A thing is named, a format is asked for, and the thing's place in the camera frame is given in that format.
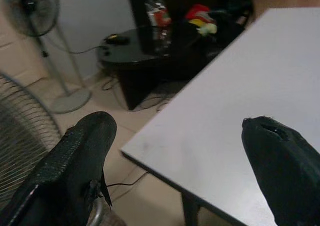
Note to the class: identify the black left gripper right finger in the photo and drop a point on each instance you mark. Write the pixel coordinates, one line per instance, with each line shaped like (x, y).
(282, 166)

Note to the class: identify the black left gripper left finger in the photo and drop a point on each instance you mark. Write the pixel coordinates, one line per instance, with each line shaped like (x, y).
(75, 161)

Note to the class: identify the black table leg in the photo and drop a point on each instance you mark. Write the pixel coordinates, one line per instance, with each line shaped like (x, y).
(190, 211)

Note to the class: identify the black round coffee table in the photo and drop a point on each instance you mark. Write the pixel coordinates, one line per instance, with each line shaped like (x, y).
(140, 60)

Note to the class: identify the black device with yellow mark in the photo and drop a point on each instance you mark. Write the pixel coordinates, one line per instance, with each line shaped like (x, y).
(115, 38)

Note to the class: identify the pale green soft toy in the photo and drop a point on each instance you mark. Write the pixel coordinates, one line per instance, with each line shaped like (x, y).
(207, 29)

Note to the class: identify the black bag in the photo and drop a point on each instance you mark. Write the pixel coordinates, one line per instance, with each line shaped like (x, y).
(235, 8)

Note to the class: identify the clear plastic bottle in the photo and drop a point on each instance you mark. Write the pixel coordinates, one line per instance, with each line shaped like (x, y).
(158, 18)

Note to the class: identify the red snack bag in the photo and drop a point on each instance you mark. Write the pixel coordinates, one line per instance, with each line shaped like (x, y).
(197, 11)

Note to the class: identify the grey pedestal fan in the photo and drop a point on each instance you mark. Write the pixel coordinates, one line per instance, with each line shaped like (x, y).
(32, 10)

